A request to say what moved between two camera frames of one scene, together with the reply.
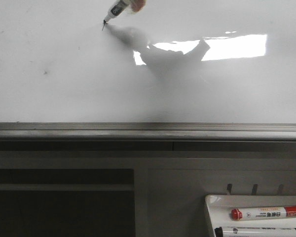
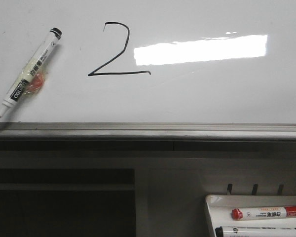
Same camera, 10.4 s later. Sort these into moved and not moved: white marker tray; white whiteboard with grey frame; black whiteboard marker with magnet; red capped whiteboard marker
Moved: black whiteboard marker with magnet
Not moved: white whiteboard with grey frame; white marker tray; red capped whiteboard marker
